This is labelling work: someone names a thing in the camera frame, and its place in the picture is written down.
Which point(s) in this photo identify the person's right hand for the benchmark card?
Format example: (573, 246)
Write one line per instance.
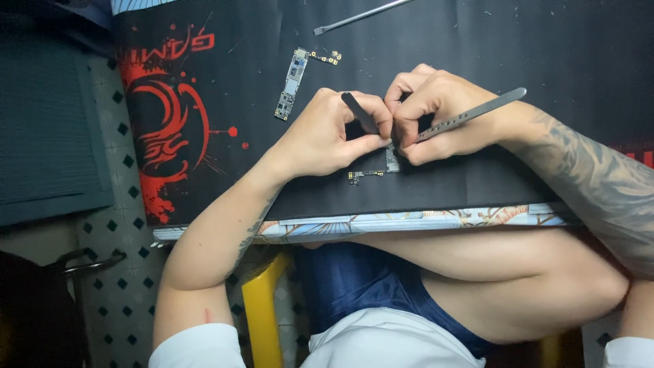
(454, 112)

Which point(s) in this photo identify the person's left hand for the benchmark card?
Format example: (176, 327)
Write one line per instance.
(317, 133)

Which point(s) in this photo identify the silver metal tweezers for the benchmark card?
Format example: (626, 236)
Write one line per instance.
(480, 108)

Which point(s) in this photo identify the black pry tool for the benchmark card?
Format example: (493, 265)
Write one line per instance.
(360, 115)

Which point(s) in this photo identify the small phone circuit board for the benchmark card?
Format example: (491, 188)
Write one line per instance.
(392, 161)

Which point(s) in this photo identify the long phone logic board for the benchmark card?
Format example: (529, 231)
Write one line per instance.
(292, 84)

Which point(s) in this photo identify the black red desk mat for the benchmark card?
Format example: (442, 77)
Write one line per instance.
(245, 168)

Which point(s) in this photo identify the patterned table cover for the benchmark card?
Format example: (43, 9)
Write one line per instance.
(408, 223)

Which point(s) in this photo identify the thin metal spudger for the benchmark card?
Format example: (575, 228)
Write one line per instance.
(357, 16)

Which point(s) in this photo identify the blue shorts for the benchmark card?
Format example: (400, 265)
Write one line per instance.
(352, 286)

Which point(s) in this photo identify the person's legs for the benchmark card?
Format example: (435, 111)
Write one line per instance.
(511, 276)

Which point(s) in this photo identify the yellow plastic stool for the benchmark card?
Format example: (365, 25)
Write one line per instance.
(260, 317)

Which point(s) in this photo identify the white shirt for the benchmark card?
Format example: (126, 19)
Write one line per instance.
(393, 342)

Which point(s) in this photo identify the teal cabinet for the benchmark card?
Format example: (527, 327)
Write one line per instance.
(51, 128)

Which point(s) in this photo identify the black chair with metal frame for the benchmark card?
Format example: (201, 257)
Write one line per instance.
(36, 312)

